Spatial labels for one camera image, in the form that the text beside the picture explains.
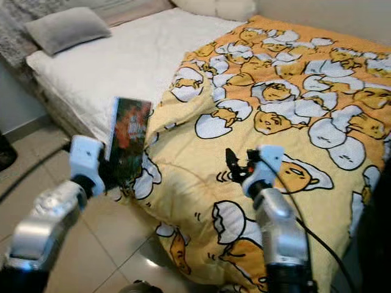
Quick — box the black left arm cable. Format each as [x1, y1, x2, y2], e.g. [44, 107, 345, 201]
[0, 143, 73, 202]

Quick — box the white quilted mattress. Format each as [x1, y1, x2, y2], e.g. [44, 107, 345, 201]
[26, 7, 245, 145]

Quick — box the yellow egg cartoon quilt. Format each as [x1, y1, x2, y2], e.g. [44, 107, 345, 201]
[141, 13, 391, 293]

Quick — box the dark robot leg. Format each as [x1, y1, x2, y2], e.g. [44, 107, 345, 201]
[119, 280, 163, 293]

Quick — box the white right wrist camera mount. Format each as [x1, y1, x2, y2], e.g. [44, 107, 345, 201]
[241, 145, 285, 197]

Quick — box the cream bolster pillow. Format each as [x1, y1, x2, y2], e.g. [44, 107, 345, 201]
[168, 0, 257, 23]

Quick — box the grey plush pillow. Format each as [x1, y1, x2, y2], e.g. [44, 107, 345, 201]
[24, 6, 112, 57]

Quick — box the grey knit blanket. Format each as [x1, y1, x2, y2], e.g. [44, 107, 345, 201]
[0, 0, 68, 68]

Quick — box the dark red cover book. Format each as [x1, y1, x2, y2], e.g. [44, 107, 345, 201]
[105, 96, 152, 184]

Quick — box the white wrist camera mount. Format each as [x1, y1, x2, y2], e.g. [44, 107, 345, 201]
[68, 136, 106, 197]
[241, 145, 285, 197]

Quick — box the black waste bin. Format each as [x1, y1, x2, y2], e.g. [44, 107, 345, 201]
[0, 134, 18, 173]

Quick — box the taupe headboard cushion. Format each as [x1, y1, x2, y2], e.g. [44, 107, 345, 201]
[64, 0, 175, 28]

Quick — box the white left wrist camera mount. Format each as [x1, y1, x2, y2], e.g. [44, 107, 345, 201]
[68, 136, 106, 197]

